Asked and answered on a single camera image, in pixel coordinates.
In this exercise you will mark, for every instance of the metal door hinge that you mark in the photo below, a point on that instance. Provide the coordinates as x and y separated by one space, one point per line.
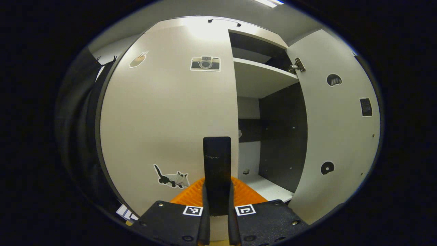
298 65

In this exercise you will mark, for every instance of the long ceiling light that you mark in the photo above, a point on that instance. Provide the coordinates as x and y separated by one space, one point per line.
269 2

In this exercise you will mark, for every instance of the beige double-door shoe cabinet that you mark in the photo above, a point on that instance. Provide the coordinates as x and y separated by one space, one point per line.
283 136

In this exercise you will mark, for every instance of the white cabinet shelf board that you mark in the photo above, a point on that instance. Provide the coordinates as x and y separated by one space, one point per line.
263 80

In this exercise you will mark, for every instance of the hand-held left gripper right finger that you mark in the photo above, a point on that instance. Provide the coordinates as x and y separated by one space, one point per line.
232 225

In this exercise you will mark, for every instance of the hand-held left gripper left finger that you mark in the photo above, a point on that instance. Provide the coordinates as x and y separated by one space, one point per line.
205 222

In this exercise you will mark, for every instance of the black backdrop cloth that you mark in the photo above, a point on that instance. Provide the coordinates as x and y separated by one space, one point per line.
78 136

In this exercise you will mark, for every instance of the beige cabinet door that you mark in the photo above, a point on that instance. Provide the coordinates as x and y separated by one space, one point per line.
338 136
164 119

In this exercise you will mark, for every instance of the beige cabinet flap panel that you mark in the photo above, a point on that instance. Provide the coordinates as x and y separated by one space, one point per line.
191 25

